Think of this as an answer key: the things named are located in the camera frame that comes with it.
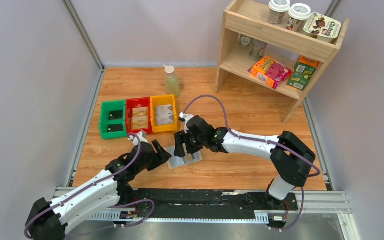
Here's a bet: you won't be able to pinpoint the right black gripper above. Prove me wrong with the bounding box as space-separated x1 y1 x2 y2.
174 129 207 158

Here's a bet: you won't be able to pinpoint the beige card holder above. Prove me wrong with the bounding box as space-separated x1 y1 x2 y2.
165 145 203 169

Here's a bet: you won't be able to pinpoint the white credit card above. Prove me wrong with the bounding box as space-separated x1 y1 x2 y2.
155 104 174 116

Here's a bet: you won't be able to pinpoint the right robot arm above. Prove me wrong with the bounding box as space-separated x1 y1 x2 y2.
174 113 316 210

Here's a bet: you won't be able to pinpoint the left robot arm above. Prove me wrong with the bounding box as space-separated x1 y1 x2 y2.
24 140 172 240

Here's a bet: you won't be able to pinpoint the silver cards in yellow bin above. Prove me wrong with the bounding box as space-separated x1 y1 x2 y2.
156 114 174 126

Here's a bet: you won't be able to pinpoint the gold cards in red bin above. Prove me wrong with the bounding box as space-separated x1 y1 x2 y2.
131 107 149 130

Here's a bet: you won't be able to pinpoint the black cards in green bin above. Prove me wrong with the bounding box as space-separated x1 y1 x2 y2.
107 109 125 133

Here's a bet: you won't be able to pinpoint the red plastic bin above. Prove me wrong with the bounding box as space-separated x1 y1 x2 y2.
125 97 153 134

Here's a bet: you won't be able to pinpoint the yellow plastic bin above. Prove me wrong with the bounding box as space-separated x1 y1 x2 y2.
150 94 179 133

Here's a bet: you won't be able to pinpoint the green soap bottle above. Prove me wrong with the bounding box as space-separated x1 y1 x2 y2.
163 65 181 98

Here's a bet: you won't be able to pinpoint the green plastic bin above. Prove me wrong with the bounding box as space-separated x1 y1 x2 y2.
99 99 127 140

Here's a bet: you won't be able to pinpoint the orange pink snack box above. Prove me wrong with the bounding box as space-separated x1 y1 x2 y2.
248 56 292 90

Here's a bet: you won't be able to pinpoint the left glass jar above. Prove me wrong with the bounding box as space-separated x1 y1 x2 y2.
238 34 253 49

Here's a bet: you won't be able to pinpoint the glass jar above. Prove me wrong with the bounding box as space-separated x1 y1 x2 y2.
249 39 268 62
238 34 253 49

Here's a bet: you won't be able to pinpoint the right glass jar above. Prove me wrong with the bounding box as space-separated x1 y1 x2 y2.
249 39 268 62

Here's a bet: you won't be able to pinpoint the wooden shelf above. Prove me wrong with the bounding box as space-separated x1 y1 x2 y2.
214 0 350 124

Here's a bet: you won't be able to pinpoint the green orange juice box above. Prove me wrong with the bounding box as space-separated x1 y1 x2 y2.
286 55 320 91

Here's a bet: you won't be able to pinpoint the left paper coffee cup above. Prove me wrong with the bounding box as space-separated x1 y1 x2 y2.
268 0 291 25

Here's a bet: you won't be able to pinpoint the paper coffee cup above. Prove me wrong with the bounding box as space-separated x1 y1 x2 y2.
268 0 291 25
286 3 312 33

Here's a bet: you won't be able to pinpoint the right paper coffee cup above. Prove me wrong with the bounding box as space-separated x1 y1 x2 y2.
286 3 312 33

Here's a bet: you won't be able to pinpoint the Chobani yogurt cup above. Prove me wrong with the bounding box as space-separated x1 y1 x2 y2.
303 12 342 43

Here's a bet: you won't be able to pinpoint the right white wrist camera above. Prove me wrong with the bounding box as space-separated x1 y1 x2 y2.
179 112 194 133

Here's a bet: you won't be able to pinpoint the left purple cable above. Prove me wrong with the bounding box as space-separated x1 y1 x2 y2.
23 132 156 240

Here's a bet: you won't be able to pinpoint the purple cable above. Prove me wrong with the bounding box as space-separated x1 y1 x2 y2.
23 132 156 240
182 94 322 232

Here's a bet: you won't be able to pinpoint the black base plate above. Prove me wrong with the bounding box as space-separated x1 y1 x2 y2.
117 188 299 220

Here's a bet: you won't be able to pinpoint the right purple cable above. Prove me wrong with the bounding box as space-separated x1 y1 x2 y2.
182 94 322 232

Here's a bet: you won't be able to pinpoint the aluminium frame rail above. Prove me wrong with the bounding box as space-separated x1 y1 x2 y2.
39 187 362 240

